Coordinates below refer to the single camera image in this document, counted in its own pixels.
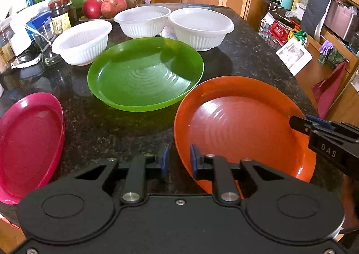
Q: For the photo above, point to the pink red apple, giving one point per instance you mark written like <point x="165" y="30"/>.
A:
<point x="113" y="6"/>

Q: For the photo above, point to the pile of colourful snack bags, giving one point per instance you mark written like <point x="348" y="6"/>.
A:
<point x="280" y="31"/>

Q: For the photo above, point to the white ribbed bowl wide rim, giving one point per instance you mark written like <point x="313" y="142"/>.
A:
<point x="199" y="27"/>

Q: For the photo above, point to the white plastic stand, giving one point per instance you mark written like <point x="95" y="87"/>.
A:
<point x="26" y="61"/>

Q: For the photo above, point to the purple glove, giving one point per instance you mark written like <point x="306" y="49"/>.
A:
<point x="326" y="46"/>

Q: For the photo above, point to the dark sauce bottle red cap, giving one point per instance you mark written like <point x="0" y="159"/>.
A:
<point x="60" y="13"/>

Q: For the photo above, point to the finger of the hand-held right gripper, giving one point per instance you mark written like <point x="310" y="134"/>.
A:
<point x="301" y="124"/>
<point x="322" y="122"/>

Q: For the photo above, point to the dark red apple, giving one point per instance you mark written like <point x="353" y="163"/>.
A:
<point x="92" y="8"/>

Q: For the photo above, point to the pink plastic plate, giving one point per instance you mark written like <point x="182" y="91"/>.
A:
<point x="28" y="142"/>

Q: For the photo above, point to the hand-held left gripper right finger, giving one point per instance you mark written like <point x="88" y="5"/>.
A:
<point x="193" y="161"/>

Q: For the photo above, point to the teal mug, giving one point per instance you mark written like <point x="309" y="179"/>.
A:
<point x="286" y="0"/>

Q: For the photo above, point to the pink metal appliance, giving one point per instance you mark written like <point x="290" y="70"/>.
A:
<point x="340" y="20"/>

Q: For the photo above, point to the blue tissue pack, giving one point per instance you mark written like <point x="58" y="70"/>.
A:
<point x="39" y="22"/>

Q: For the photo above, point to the white windowed box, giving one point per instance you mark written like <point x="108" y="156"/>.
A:
<point x="294" y="56"/>

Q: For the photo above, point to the brown kiwi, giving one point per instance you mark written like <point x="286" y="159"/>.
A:
<point x="131" y="2"/>

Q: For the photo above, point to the brown jar yellow label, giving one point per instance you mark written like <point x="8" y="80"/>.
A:
<point x="6" y="49"/>

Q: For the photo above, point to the dark red cloth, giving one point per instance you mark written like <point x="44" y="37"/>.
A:
<point x="329" y="91"/>

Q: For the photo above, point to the dark green cloth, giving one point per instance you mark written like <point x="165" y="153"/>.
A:
<point x="332" y="57"/>

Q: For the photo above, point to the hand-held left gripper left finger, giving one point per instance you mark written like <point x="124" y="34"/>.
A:
<point x="165" y="160"/>

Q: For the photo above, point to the clear drinking glass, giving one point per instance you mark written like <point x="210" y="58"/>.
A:
<point x="47" y="46"/>

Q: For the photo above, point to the green plastic plate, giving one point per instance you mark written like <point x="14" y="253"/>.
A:
<point x="145" y="74"/>

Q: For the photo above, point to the orange plastic plate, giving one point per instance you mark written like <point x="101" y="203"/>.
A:
<point x="238" y="119"/>

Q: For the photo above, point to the yellow foam tray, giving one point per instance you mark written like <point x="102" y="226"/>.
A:
<point x="84" y="19"/>

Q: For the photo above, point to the black apron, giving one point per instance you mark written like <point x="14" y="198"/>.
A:
<point x="318" y="4"/>

